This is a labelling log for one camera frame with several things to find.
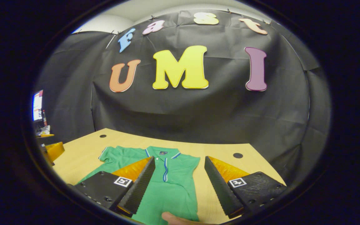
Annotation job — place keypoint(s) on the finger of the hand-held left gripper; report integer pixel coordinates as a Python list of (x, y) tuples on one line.
[(55, 150), (46, 136)]

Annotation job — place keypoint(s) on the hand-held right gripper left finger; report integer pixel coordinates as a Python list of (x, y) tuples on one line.
[(139, 187)]

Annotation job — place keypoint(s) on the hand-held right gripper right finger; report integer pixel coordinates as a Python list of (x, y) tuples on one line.
[(220, 190)]

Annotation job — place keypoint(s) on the green T-shirt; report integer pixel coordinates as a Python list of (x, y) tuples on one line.
[(173, 187)]

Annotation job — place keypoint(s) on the white side table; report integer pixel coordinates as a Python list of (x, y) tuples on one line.
[(46, 129)]

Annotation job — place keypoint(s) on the red bottle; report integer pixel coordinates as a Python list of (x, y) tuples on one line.
[(44, 118)]

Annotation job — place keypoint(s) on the computer monitor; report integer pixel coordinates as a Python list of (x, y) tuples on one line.
[(37, 106)]

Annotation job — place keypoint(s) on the black backdrop cloth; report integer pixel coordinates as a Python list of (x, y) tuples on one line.
[(198, 118)]

